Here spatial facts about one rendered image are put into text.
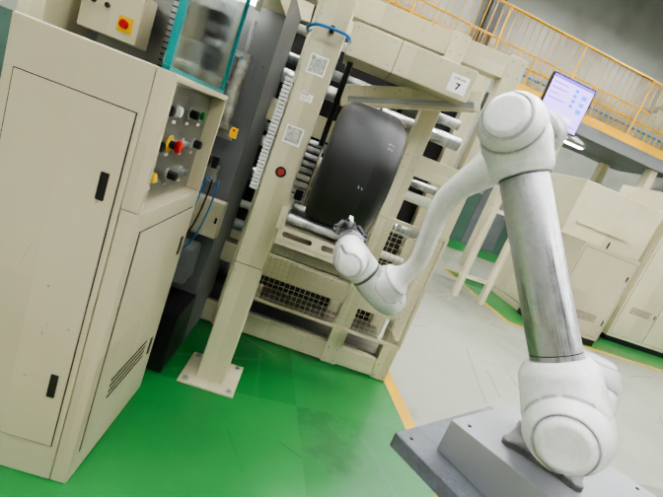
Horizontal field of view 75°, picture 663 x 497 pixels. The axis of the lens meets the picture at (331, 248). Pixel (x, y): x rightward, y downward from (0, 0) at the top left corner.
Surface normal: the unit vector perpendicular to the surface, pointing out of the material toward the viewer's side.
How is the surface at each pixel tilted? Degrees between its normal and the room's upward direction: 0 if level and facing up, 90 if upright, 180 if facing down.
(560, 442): 93
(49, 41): 90
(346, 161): 83
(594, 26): 90
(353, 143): 68
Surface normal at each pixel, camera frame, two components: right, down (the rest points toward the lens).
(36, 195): 0.00, 0.24
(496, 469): -0.73, -0.11
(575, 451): -0.52, 0.07
